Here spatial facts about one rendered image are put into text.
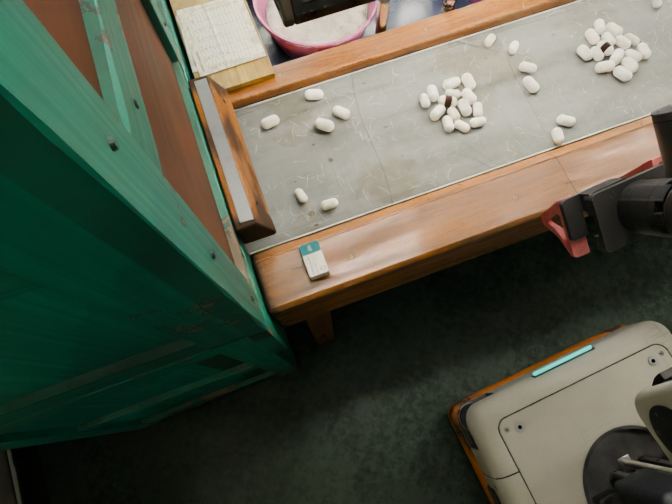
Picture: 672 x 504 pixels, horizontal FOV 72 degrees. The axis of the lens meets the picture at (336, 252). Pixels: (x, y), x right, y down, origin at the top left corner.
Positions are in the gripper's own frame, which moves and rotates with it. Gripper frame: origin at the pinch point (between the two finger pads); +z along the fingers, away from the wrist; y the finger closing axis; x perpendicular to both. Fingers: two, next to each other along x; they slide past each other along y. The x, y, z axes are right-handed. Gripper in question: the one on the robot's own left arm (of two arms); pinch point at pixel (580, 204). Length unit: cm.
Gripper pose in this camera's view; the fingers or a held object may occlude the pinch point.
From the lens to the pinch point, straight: 65.2
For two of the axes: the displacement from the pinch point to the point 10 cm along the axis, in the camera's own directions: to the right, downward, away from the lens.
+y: -9.1, 3.9, -1.1
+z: -1.7, -1.2, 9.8
